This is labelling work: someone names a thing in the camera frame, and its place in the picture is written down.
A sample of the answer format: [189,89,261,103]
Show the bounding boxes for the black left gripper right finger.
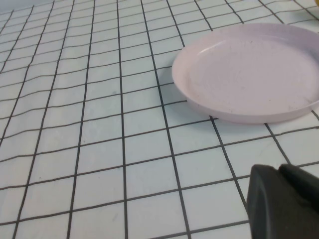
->
[279,163,319,239]

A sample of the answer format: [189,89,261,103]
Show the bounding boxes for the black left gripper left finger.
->
[246,163,308,239]

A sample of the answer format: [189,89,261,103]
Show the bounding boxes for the pink round plate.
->
[171,22,319,124]

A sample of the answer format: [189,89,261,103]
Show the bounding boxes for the white black-grid tablecloth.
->
[0,0,319,239]

